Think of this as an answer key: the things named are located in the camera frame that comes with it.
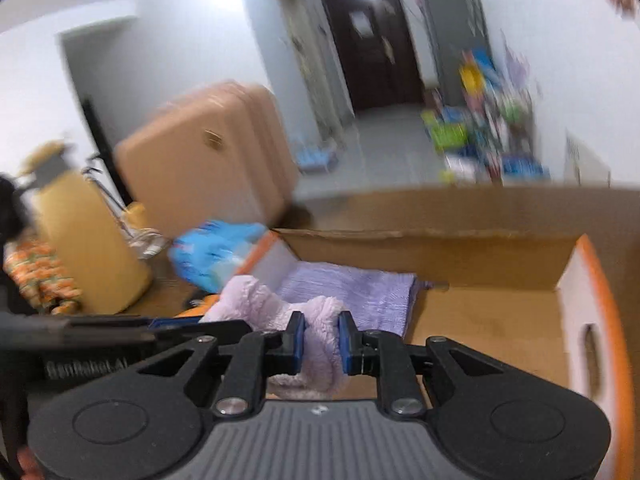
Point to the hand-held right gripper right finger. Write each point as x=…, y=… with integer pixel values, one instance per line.
x=344, y=345

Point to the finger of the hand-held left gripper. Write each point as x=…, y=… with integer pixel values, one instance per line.
x=161, y=323

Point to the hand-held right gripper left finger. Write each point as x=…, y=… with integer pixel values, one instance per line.
x=297, y=345

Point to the pink fluffy cloth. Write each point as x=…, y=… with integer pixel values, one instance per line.
x=320, y=345

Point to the orange and white cardboard box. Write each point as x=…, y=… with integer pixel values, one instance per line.
x=490, y=325

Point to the person's left hand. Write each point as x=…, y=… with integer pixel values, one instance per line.
x=27, y=462

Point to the purple towel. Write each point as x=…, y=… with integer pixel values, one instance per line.
x=350, y=290

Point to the orange patterned cloth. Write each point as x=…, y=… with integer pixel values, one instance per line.
x=37, y=275

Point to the blue plastic packet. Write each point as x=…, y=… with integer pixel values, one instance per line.
x=210, y=255

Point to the yellow thermos jug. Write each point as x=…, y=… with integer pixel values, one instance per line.
x=85, y=255

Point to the orange suitcase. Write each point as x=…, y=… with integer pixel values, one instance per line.
x=200, y=170

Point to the blue floor basket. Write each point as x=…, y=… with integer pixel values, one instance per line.
x=315, y=157

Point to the white door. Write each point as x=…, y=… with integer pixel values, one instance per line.
x=310, y=60

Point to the dark brown door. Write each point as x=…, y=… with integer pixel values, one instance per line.
x=372, y=45

